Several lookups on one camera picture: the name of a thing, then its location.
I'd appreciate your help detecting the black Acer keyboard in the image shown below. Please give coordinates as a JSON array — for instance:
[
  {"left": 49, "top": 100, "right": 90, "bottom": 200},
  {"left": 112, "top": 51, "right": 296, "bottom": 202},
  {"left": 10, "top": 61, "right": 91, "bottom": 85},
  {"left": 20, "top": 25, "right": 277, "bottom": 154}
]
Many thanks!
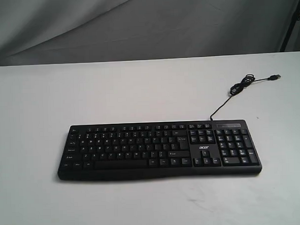
[{"left": 58, "top": 120, "right": 262, "bottom": 181}]

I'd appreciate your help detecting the grey backdrop cloth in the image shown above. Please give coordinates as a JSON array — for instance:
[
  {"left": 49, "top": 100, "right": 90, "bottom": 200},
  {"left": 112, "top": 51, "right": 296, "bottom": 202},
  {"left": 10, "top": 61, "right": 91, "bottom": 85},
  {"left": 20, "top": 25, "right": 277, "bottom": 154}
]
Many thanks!
[{"left": 0, "top": 0, "right": 299, "bottom": 66}]

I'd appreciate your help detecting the black stand pole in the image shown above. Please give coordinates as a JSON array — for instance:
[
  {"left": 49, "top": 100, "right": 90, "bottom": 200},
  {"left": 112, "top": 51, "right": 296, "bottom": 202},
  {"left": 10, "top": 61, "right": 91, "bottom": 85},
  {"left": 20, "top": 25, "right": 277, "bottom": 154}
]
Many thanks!
[{"left": 279, "top": 0, "right": 300, "bottom": 52}]

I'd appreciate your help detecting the black USB keyboard cable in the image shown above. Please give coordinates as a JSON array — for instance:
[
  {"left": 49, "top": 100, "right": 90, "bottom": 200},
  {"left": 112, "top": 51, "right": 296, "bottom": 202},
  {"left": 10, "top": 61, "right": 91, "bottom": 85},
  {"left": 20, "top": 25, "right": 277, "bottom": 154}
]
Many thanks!
[{"left": 208, "top": 73, "right": 283, "bottom": 121}]

